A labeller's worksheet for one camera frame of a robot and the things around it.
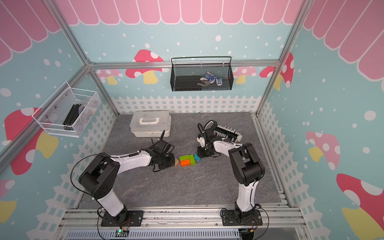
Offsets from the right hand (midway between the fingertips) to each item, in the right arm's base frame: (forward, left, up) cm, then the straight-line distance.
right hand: (199, 154), depth 97 cm
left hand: (-7, +15, 0) cm, 17 cm away
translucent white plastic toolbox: (+16, +32, +12) cm, 38 cm away
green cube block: (-3, +11, +1) cm, 12 cm away
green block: (-4, +4, +1) cm, 6 cm away
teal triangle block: (-3, +2, 0) cm, 4 cm away
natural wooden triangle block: (-8, +14, +3) cm, 16 cm away
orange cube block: (-6, +8, +1) cm, 11 cm away
